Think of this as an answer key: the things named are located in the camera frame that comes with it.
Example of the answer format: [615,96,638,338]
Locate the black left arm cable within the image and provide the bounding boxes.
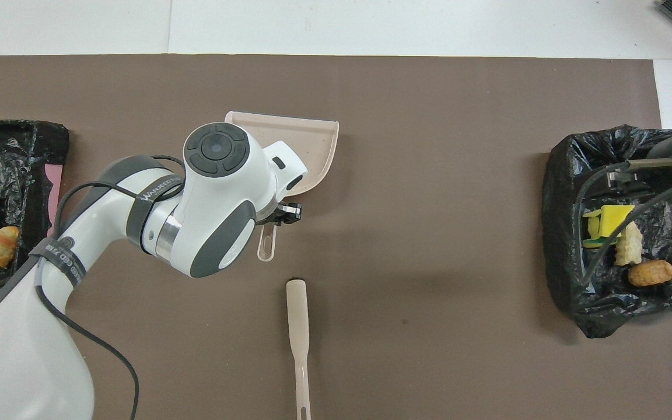
[33,155,188,420]

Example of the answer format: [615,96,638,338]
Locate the black bag lined bin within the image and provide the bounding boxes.
[543,124,672,340]

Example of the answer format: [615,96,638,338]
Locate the beige brush black bristles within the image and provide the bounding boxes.
[286,278,312,420]

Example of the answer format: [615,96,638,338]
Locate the pink plastic bin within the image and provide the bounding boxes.
[44,164,64,234]

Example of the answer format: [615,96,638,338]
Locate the brown bread roll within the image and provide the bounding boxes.
[628,260,672,287]

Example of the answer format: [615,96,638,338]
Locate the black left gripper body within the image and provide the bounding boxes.
[265,202,292,228]

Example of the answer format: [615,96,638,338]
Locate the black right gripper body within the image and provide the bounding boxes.
[606,165,652,193]

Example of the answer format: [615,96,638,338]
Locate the beige plastic dustpan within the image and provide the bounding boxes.
[224,111,340,263]

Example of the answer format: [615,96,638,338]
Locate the yellow sponge wedge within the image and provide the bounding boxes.
[582,209,618,249]

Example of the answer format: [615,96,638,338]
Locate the black bag on pink bin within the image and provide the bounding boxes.
[0,120,70,292]

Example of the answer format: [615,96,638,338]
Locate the brown table mat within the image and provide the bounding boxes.
[0,54,672,420]

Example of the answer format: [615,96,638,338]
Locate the notched yellow sponge piece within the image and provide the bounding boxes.
[600,204,636,238]

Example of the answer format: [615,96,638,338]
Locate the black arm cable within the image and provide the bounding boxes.
[569,157,672,286]
[33,155,188,420]

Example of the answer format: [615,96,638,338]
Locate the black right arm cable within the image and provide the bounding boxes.
[569,157,672,286]

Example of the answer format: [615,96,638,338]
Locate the toy croissant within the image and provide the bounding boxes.
[0,225,20,269]
[615,219,644,267]

